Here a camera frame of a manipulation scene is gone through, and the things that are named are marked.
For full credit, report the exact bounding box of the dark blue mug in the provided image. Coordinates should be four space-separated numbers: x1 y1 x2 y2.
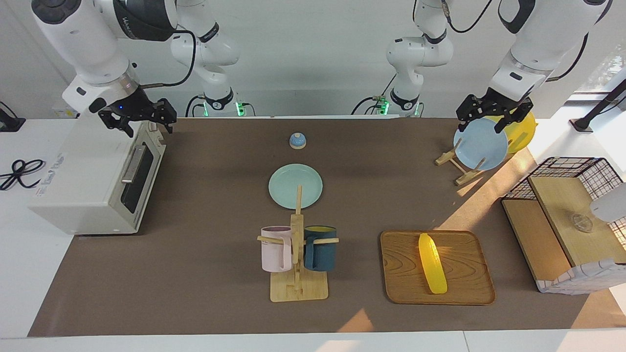
303 225 337 272

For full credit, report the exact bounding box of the wooden mug tree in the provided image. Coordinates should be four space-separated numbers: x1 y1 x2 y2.
257 185 339 303

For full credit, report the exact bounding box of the black angled stand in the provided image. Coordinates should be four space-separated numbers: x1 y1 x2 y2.
570 78 626 132

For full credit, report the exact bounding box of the yellow plate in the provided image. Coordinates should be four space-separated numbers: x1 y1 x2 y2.
489 111 537 154

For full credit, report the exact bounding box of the black coiled cable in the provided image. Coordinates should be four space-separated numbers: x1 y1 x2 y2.
0 159 45 191

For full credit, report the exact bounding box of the teal green plate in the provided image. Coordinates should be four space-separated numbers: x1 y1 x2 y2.
268 163 324 210

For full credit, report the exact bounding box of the wooden plate rack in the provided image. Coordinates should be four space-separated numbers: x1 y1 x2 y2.
435 149 488 186

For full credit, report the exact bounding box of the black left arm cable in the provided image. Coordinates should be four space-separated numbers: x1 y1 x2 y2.
440 0 588 83

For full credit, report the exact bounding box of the yellow banana toy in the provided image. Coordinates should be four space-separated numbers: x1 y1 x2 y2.
418 233 448 295

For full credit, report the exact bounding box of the cream toaster oven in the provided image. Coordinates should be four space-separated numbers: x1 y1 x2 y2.
28 120 167 236

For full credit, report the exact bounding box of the pink mug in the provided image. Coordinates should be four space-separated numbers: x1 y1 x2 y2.
260 225 294 273

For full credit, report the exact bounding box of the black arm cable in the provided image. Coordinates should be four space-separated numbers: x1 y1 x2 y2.
440 0 588 83
141 30 197 90

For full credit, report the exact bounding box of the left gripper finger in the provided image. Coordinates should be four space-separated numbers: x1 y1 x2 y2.
456 95 485 133
494 100 535 134

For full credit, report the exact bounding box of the small clear glass object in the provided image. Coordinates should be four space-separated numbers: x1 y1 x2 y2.
570 213 594 233

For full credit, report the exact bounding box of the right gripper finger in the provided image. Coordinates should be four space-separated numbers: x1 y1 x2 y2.
98 110 135 138
149 98 178 135

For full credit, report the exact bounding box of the black base cable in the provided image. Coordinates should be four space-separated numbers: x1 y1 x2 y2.
351 73 397 116
185 94 206 118

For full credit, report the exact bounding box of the brown table mat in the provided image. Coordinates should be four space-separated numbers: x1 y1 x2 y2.
28 117 592 338

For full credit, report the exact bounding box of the wooden shelf black wire basket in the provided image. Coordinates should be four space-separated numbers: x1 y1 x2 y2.
501 156 626 294

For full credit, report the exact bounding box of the light blue plate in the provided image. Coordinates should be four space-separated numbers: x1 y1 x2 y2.
453 119 509 172

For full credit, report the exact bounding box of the white rounded object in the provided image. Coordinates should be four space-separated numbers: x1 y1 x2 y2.
589 182 626 224

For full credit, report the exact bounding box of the wooden serving tray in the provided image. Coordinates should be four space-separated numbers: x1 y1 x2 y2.
380 230 496 306

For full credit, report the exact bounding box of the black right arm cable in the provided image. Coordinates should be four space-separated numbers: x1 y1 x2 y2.
141 30 197 90

